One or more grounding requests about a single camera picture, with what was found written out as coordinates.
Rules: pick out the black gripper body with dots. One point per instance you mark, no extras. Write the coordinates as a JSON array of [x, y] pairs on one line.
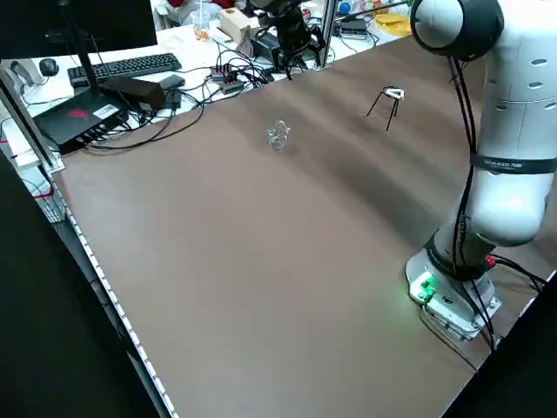
[[291, 30]]

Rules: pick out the clear glass alcohol lamp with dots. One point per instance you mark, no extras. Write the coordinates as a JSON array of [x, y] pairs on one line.
[[277, 138]]

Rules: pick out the white clay pipe triangle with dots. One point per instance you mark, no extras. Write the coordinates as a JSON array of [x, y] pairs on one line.
[[399, 94]]

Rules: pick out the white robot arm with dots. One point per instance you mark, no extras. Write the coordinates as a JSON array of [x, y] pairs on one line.
[[509, 130]]

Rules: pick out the black ribbed adapter box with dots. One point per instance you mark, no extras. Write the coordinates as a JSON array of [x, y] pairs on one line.
[[263, 43]]

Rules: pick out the small black flat device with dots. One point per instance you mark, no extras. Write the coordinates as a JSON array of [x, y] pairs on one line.
[[353, 27]]

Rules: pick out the usb hub with plugs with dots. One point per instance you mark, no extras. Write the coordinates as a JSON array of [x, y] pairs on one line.
[[226, 80]]

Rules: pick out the yellow plastic case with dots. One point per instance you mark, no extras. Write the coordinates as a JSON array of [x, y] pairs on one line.
[[393, 24]]

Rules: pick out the clear plastic cup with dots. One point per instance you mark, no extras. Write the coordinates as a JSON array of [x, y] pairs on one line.
[[201, 30]]

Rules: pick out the person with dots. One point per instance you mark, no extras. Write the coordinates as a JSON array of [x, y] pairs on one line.
[[178, 3]]

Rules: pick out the flat black power brick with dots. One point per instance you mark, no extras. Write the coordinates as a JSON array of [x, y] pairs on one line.
[[173, 81]]

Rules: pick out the black rectangular box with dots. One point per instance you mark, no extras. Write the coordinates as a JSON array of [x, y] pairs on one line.
[[139, 91]]

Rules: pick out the black keyboard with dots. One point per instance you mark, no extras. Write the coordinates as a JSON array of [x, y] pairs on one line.
[[130, 65]]

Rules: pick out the black computer monitor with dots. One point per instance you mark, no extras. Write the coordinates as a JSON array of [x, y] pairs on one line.
[[87, 26]]

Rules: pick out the black computer with red logo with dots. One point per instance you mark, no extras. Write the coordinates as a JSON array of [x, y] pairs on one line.
[[74, 122]]

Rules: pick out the black computer mouse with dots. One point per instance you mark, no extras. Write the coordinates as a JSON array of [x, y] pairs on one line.
[[48, 66]]

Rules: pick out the white table edge strip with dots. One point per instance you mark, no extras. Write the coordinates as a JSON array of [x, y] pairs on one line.
[[115, 300]]

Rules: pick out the aluminium profile post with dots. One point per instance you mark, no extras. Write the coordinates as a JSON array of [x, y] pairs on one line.
[[328, 35]]

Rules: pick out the aluminium frame post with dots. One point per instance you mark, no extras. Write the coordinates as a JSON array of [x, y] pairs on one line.
[[30, 126]]

